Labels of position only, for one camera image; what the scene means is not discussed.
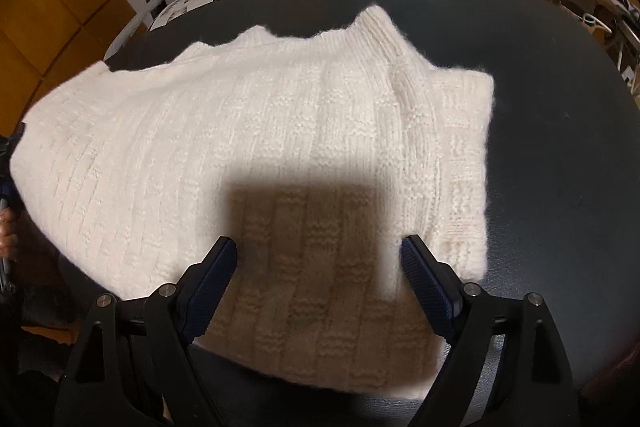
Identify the cream knitted towel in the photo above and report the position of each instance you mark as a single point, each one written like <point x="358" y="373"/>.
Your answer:
<point x="275" y="122"/>

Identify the orange wooden wardrobe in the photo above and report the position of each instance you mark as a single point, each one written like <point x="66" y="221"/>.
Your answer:
<point x="50" y="7"/>

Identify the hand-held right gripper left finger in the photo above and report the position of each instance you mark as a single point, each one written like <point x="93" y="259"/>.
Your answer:
<point x="210" y="294"/>

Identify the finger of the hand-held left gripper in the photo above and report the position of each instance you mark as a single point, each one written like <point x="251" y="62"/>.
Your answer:
<point x="9" y="167"/>

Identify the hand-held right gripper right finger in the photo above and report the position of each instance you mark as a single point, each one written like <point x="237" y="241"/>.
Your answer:
<point x="430" y="294"/>

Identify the person's left hand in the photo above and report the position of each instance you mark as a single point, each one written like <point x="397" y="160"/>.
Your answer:
<point x="7" y="232"/>

